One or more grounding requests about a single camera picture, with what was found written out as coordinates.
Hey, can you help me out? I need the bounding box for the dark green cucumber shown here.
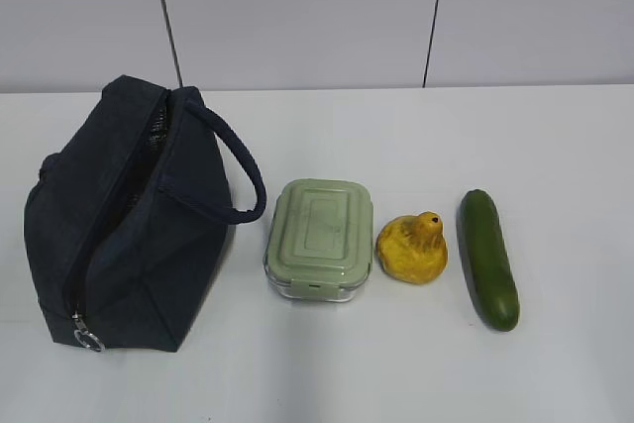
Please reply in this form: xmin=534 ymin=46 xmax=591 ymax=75
xmin=457 ymin=189 xmax=520 ymax=332

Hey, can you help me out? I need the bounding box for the dark navy fabric lunch bag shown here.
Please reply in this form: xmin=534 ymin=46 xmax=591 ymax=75
xmin=24 ymin=75 xmax=267 ymax=352

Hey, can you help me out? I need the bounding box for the yellow pear shaped fruit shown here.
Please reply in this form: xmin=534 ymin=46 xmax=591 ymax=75
xmin=375 ymin=211 xmax=448 ymax=284

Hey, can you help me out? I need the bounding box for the green lidded glass food container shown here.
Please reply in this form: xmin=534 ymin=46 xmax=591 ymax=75
xmin=264 ymin=178 xmax=373 ymax=303

